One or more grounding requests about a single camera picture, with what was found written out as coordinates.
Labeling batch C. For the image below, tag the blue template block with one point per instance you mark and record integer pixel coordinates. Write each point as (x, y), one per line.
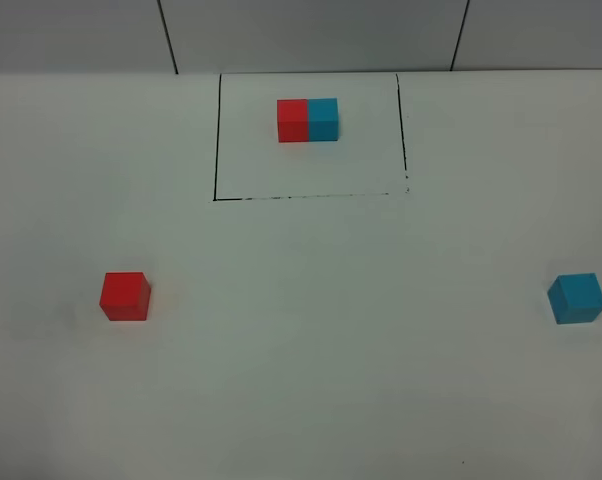
(323, 120)

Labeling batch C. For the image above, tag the red template block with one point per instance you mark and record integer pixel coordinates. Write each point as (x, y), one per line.
(292, 120)

